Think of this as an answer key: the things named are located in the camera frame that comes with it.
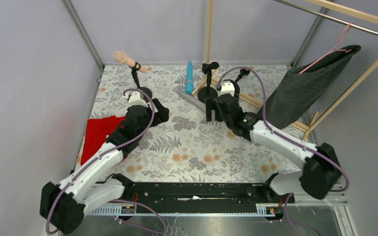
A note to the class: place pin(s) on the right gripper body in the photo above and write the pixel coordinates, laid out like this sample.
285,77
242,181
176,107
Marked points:
213,103

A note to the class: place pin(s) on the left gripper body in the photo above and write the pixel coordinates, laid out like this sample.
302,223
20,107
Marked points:
158,112

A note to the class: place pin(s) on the beige microphone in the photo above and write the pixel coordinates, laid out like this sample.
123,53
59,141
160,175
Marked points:
122,58

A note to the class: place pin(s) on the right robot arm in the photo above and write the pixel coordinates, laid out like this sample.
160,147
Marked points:
318,165

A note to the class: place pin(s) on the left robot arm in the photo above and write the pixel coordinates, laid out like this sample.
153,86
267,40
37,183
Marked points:
65,204

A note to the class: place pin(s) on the black mic stand tipped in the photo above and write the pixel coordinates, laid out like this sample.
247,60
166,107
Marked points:
242,73

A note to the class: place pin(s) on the grey microphone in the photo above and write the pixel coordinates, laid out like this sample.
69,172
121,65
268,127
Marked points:
192,100

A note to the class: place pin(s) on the blue microphone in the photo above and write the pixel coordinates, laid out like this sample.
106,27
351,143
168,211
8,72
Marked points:
189,79

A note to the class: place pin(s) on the red folded shirt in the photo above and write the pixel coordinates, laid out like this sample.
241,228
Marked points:
97,130

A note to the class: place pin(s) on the floral table mat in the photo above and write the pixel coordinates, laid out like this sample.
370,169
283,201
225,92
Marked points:
187,148

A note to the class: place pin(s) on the dark dotted hanging cloth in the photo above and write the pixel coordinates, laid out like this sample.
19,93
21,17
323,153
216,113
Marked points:
301,87

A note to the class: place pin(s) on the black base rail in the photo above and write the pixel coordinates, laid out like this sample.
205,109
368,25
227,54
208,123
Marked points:
203,198

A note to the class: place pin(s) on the pink wire hanger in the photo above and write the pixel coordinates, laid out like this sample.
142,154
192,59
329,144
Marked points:
335,48

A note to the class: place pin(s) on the wooden clothes rack frame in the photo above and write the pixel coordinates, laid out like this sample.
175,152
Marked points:
276,32

